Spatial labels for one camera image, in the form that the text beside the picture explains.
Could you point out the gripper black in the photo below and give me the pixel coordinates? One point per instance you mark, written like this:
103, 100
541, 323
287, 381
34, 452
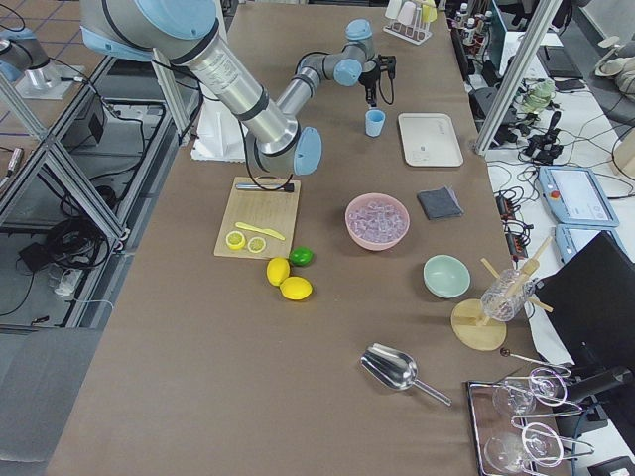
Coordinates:
368, 80

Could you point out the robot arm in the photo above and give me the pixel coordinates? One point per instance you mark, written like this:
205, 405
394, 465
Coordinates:
187, 33

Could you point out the light blue plastic cup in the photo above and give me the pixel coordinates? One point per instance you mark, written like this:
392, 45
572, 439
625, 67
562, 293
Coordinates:
374, 122

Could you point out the white cup rack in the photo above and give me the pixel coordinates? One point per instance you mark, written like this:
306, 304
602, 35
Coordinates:
410, 20

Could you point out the clear ice cubes pile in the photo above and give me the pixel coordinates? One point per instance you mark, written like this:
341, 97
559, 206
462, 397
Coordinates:
377, 220

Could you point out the wooden cup stand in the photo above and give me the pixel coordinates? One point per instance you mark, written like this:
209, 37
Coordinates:
479, 332

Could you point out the metal ice scoop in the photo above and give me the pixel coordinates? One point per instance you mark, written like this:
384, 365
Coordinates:
397, 370

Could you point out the cream plastic tray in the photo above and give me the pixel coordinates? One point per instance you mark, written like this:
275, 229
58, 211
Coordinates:
429, 140

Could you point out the metal muddler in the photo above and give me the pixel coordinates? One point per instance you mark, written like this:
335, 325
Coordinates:
285, 187

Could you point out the pink bowl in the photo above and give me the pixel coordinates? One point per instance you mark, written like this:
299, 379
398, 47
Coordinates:
367, 245

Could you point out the grey folded cloth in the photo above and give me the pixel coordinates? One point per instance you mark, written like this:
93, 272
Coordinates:
439, 203

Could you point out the wooden cutting board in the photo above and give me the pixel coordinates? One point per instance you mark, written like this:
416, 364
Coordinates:
275, 210

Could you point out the green lime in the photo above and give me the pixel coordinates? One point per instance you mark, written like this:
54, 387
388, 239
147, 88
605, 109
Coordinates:
301, 256

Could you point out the yellow plastic knife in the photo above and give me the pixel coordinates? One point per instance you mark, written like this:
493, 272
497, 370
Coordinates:
265, 231

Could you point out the lemon slice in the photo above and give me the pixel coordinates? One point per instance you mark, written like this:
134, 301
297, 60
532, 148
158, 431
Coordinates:
256, 245
235, 240

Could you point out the mint green bowl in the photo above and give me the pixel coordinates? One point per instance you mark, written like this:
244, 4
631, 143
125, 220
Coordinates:
446, 276

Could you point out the yellow lemon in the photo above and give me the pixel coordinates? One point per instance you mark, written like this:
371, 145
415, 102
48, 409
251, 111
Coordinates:
296, 288
278, 269

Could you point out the teach pendant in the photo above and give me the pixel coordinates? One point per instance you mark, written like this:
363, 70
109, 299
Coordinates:
574, 196
571, 238

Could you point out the clear textured glass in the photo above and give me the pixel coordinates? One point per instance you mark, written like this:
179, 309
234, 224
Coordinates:
507, 295

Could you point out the black monitor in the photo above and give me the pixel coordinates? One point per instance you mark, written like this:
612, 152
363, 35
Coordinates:
592, 297

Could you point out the wine glass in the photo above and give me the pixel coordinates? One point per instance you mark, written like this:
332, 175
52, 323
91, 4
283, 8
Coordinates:
520, 396
536, 447

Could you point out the metal glass rack tray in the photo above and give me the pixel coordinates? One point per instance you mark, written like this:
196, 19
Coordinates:
513, 424

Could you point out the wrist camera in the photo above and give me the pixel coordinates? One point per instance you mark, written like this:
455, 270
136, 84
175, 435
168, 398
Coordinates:
388, 65

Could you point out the aluminium frame post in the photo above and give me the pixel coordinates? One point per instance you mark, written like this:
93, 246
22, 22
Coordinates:
515, 72

